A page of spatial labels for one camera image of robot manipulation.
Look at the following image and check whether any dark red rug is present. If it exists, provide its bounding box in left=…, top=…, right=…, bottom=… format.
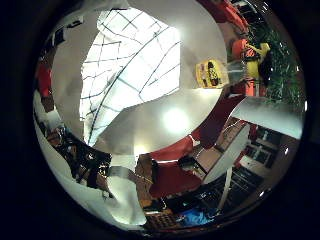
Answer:
left=205, top=0, right=250, bottom=33

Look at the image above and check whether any green leafy plant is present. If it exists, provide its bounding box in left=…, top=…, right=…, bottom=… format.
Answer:
left=248, top=19, right=307, bottom=108

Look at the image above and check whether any black window frame unit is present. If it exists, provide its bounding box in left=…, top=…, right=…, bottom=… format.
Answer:
left=239, top=125, right=285, bottom=169

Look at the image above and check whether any dark red bench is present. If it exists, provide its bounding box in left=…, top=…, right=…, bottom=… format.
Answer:
left=199, top=94, right=247, bottom=150

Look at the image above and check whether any red sofa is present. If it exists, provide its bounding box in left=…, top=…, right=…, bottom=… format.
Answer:
left=148, top=134, right=203, bottom=200

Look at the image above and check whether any white pillar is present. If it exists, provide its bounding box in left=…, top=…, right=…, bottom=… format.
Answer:
left=229, top=95, right=305, bottom=140

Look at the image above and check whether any clear spray bottle yellow label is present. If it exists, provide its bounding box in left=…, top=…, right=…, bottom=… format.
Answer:
left=195, top=39, right=272, bottom=90

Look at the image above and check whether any round white pedestal table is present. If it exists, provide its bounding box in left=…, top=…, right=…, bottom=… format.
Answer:
left=201, top=123, right=252, bottom=202

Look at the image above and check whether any orange chair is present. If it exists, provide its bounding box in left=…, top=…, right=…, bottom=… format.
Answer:
left=231, top=38, right=250, bottom=62

